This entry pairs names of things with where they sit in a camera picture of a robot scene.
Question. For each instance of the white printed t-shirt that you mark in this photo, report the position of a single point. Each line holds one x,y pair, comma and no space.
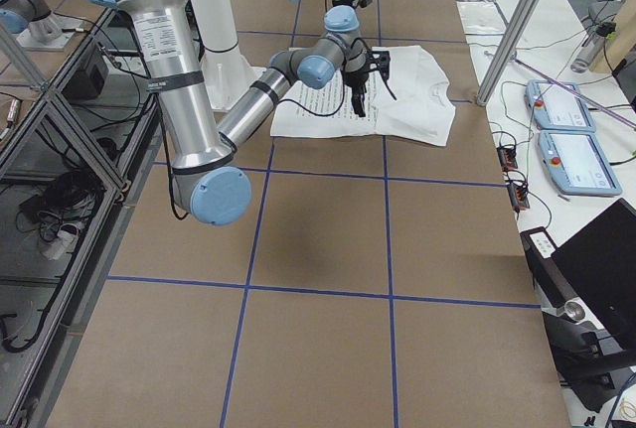
413,105

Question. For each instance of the near orange usb hub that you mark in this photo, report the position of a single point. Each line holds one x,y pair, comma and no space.
518,194

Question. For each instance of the purple rod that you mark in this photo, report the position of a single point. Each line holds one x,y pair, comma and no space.
577,94

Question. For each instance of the white power strip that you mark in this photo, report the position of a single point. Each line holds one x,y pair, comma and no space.
65,239

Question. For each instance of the transparent plastic bag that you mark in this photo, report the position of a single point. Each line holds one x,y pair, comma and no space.
482,18

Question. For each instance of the teach pendant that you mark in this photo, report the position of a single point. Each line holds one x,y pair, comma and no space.
554,107
577,165

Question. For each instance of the upper teach pendant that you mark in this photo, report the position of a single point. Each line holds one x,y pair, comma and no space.
554,107

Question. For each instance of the clear plastic bottle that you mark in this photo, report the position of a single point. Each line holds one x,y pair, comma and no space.
587,53

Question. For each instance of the lower teach pendant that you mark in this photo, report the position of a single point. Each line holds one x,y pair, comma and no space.
577,165

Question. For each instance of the far orange usb hub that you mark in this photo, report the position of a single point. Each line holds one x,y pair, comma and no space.
507,158

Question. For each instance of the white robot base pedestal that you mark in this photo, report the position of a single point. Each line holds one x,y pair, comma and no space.
227,73

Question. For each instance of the orange usb hub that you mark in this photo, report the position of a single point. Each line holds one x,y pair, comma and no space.
518,194
507,158

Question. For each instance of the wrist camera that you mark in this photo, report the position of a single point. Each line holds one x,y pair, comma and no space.
352,3
380,61

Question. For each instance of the black labelled box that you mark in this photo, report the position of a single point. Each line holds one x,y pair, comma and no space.
540,249

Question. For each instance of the black power adapter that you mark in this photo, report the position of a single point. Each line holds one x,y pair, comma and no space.
89,78

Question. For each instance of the aluminium frame rack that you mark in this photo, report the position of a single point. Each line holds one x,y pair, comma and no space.
64,163

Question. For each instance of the aluminium frame post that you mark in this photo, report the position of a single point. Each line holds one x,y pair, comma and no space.
519,21

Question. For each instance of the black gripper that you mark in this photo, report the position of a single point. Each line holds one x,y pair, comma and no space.
356,79

